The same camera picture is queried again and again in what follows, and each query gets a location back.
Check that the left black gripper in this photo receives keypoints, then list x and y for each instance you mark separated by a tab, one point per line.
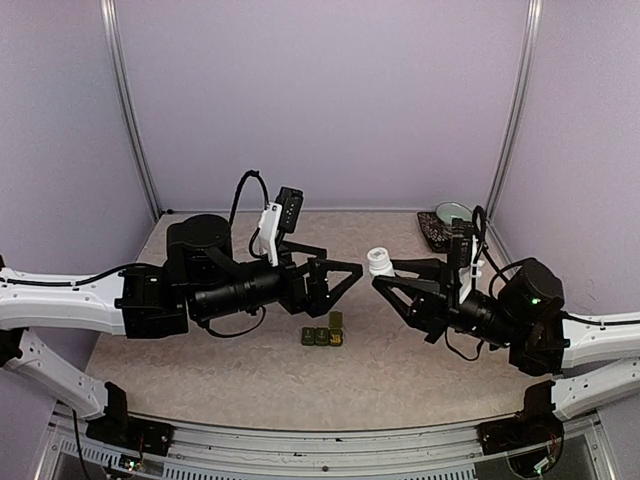
297	301

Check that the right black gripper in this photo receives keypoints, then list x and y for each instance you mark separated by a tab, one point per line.
432	310

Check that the white pill bottle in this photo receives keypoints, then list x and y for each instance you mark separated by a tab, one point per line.
379	263

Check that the green pill organizer box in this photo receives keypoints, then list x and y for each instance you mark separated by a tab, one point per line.
331	335

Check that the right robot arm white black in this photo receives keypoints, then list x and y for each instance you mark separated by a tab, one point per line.
583	361

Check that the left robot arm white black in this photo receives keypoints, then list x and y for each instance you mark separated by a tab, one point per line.
200	281

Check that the black patterned tray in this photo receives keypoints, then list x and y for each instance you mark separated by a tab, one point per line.
436	233

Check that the pale green bowl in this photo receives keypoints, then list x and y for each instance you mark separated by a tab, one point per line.
447	212

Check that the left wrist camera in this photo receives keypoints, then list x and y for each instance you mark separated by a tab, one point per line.
291	201

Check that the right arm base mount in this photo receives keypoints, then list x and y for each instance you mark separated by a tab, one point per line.
517	432

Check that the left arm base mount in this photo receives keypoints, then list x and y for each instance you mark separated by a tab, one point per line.
136	434

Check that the right aluminium frame post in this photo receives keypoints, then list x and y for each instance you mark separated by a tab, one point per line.
517	105

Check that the aluminium frame post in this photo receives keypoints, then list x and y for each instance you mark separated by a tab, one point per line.
517	105
109	16

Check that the front aluminium rail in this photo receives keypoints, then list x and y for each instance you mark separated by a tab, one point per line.
199	451

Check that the left aluminium frame post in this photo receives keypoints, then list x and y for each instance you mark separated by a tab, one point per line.
109	16

